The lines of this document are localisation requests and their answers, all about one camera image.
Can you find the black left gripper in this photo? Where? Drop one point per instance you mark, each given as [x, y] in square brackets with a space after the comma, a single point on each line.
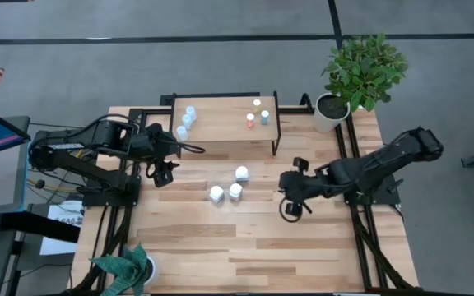
[152, 141]

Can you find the pink pill vial white cap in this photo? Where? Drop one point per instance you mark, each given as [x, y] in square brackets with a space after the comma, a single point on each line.
[250, 117]

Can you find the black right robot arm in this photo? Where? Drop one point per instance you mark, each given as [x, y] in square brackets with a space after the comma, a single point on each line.
[385, 158]

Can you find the white melatonin supplement bottle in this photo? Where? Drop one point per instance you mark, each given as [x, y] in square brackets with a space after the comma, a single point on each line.
[235, 190]
[242, 172]
[216, 192]

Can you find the green plant in white pot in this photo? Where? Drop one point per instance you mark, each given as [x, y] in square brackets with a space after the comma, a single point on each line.
[331, 107]

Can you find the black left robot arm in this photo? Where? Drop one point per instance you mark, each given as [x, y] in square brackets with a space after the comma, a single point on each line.
[76, 141]

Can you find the white paper sheet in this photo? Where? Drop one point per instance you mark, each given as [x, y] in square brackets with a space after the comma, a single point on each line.
[62, 246]

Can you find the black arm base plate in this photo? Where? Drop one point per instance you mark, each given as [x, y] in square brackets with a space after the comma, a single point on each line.
[109, 199]
[385, 193]

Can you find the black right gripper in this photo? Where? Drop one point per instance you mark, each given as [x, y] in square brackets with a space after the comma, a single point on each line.
[313, 185]

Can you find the wooden shelf black metal frame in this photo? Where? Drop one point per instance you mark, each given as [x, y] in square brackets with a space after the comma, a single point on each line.
[220, 123]

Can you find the teal plant in white pot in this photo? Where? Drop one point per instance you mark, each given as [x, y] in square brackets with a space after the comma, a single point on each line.
[126, 267]

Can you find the blue pill vial white cap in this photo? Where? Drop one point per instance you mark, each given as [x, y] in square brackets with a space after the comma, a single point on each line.
[264, 114]

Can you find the black aluminium table frame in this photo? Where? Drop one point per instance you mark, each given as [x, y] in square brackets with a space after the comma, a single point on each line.
[156, 110]

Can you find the black stand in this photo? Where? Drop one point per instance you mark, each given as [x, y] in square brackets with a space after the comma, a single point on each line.
[35, 226]

